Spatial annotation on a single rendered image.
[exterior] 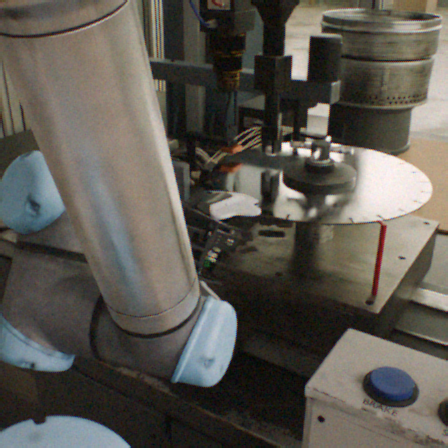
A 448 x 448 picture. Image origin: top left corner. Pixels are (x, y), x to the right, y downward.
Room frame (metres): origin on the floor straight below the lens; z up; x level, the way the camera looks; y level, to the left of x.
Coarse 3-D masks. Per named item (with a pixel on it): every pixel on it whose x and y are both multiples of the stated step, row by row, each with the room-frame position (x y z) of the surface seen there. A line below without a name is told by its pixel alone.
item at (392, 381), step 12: (372, 372) 0.42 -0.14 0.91; (384, 372) 0.42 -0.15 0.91; (396, 372) 0.42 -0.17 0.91; (372, 384) 0.40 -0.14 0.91; (384, 384) 0.40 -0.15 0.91; (396, 384) 0.40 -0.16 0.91; (408, 384) 0.40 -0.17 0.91; (384, 396) 0.39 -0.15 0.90; (396, 396) 0.39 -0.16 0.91; (408, 396) 0.39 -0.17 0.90
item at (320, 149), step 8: (296, 144) 0.82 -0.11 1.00; (304, 144) 0.82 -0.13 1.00; (312, 144) 0.81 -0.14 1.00; (320, 144) 0.80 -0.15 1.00; (328, 144) 0.80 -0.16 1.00; (312, 152) 0.81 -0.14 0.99; (320, 152) 0.79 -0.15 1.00; (328, 152) 0.80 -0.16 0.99; (336, 152) 0.80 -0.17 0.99; (344, 152) 0.80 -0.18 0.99; (352, 152) 0.79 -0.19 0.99; (312, 160) 0.77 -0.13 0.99; (320, 160) 0.80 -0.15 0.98; (328, 160) 0.81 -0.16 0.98
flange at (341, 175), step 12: (288, 168) 0.82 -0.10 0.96; (300, 168) 0.82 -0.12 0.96; (312, 168) 0.80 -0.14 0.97; (324, 168) 0.79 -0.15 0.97; (336, 168) 0.82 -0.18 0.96; (348, 168) 0.82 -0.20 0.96; (288, 180) 0.79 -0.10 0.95; (300, 180) 0.77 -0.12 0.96; (312, 180) 0.77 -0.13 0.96; (324, 180) 0.77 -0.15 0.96; (336, 180) 0.77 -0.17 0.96; (348, 180) 0.77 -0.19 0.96
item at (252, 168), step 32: (224, 160) 0.88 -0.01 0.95; (256, 160) 0.88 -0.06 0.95; (288, 160) 0.88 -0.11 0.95; (352, 160) 0.88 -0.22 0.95; (384, 160) 0.88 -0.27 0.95; (256, 192) 0.75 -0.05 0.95; (288, 192) 0.75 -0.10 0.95; (320, 192) 0.75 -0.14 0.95; (352, 192) 0.75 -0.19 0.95; (384, 192) 0.75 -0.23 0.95; (416, 192) 0.75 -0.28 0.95
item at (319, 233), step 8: (296, 224) 0.81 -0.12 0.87; (304, 224) 0.79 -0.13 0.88; (312, 224) 0.78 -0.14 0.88; (320, 224) 0.78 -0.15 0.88; (296, 232) 0.81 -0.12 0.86; (304, 232) 0.79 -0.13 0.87; (312, 232) 0.78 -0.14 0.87; (320, 232) 0.78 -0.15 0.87; (328, 232) 0.79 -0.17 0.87; (304, 240) 0.79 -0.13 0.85; (312, 240) 0.78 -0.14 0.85; (320, 240) 0.78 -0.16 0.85; (328, 240) 0.79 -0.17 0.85
